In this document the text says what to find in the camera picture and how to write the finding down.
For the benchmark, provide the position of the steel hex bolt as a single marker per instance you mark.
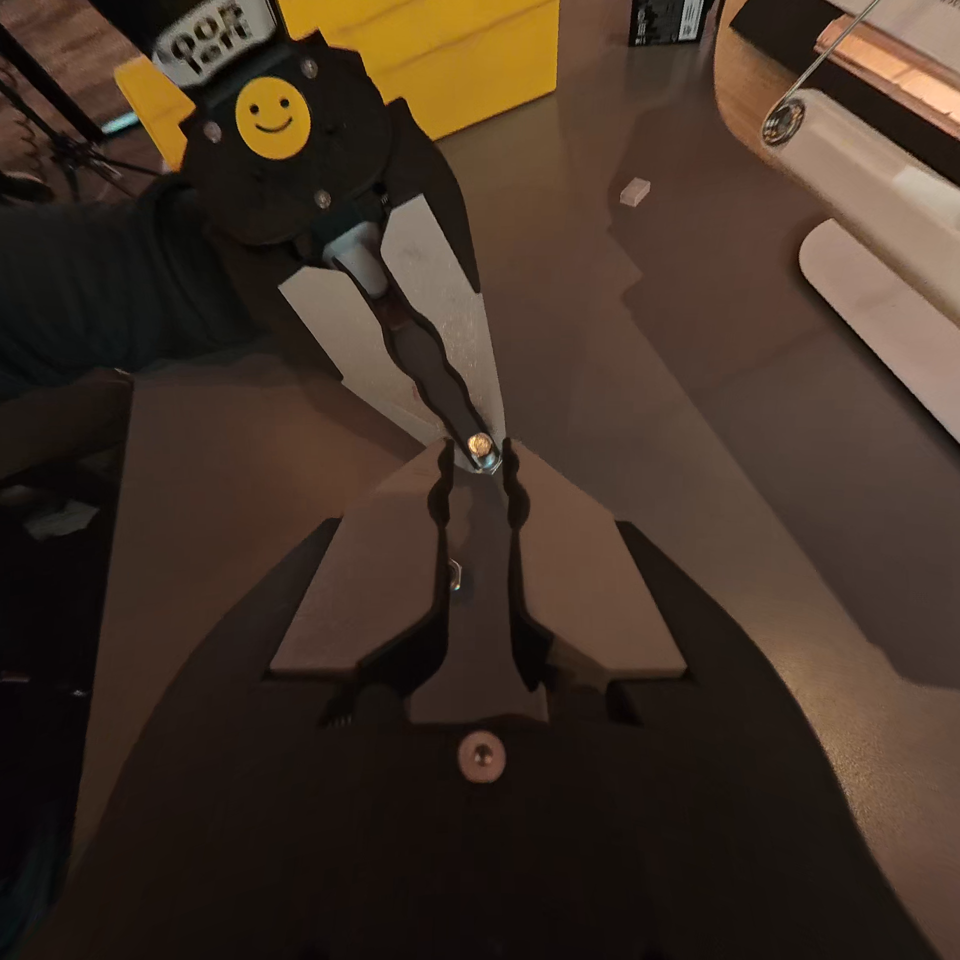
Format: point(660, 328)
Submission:
point(478, 444)

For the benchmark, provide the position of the yellow plastic bin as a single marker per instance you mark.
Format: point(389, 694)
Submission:
point(465, 60)

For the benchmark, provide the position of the person's left forearm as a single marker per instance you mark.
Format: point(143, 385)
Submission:
point(112, 285)

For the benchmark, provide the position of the small white square pad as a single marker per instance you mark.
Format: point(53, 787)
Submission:
point(634, 190)

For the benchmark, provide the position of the small black box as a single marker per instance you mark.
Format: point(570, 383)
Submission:
point(660, 22)

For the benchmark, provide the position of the instruction sheet on stand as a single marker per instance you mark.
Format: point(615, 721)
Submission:
point(862, 195)

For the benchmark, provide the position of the black tripod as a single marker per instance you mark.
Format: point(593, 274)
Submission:
point(52, 131)

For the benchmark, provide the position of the printed instruction sheet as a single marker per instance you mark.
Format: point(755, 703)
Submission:
point(922, 22)

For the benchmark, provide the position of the white paper scrap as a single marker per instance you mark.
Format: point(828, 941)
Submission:
point(60, 519)

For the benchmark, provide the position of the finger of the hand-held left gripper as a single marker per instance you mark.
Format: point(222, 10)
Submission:
point(442, 300)
point(337, 330)

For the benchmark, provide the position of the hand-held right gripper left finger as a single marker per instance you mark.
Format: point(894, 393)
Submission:
point(367, 585)

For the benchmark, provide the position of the steel hex nut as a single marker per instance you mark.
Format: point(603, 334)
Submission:
point(491, 465)

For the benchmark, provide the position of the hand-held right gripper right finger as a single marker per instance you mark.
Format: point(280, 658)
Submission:
point(592, 592)

